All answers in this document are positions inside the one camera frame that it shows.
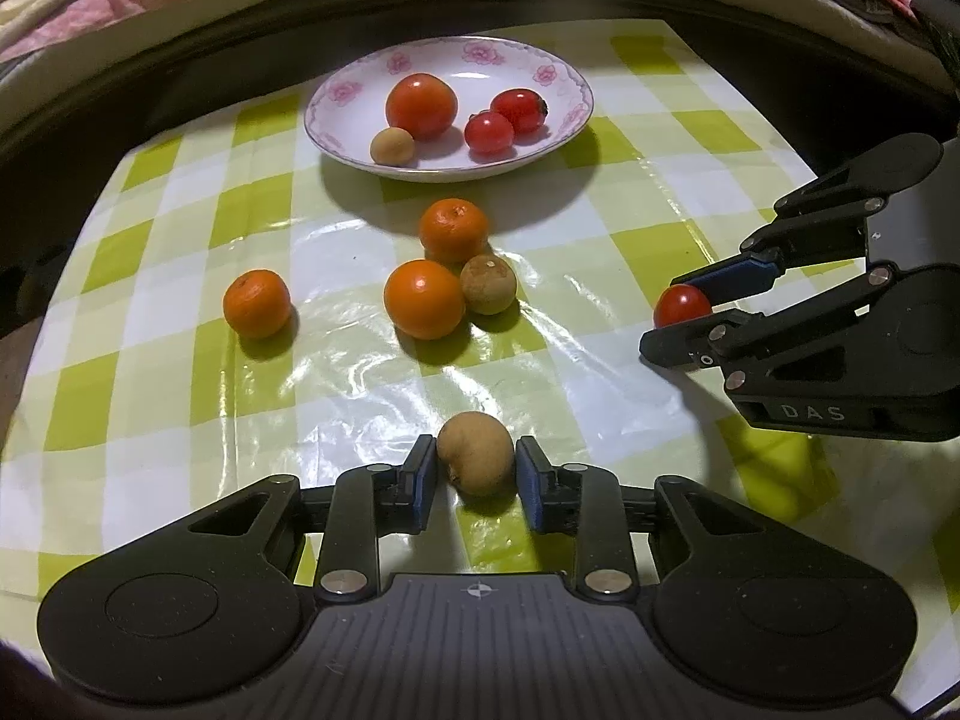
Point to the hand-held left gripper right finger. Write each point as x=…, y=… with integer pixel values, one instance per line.
x=529, y=487

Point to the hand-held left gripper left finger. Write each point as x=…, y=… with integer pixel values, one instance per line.
x=424, y=484

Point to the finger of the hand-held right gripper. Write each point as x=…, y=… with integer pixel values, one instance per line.
x=739, y=277
x=675, y=345

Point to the round red cherry tomato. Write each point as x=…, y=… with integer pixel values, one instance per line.
x=679, y=306
x=489, y=132

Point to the brown longan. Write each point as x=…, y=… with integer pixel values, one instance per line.
x=488, y=283
x=475, y=463
x=392, y=146

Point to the small orange mandarin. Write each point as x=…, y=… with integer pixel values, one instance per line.
x=454, y=230
x=256, y=304
x=424, y=298

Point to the white plate with pink flowers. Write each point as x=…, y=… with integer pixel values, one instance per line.
x=555, y=101

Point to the oblong red cherry tomato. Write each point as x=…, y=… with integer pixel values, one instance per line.
x=519, y=109

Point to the large red tomato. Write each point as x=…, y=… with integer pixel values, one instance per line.
x=421, y=105

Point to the green white checked tablecloth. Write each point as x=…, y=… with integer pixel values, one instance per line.
x=187, y=202

